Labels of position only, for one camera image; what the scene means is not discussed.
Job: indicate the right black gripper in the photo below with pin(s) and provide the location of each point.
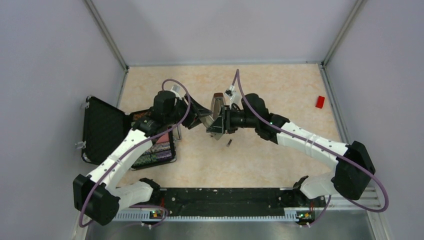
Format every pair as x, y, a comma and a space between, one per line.
224, 122

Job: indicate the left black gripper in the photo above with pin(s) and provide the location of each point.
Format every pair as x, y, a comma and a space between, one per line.
195, 111

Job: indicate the white remote control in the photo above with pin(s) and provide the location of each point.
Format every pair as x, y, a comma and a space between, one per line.
213, 128

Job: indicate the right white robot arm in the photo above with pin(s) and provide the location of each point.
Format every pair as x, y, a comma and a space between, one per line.
346, 161

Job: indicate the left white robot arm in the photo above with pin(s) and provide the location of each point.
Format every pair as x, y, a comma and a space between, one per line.
116, 165

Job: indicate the brown wooden metronome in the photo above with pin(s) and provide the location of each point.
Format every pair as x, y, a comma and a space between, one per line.
218, 100

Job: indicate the pink card deck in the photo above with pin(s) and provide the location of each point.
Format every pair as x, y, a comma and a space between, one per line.
163, 139

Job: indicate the black poker chip case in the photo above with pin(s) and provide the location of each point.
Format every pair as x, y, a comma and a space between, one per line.
106, 126

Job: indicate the red small block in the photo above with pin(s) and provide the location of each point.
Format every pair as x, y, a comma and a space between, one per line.
320, 102

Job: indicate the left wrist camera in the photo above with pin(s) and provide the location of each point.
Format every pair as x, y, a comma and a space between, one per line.
175, 89

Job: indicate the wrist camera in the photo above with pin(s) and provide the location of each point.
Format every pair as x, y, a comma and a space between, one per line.
233, 95
175, 89

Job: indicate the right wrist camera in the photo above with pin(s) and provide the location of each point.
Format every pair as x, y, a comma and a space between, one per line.
233, 95

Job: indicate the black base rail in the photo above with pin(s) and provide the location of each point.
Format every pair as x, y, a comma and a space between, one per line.
221, 205

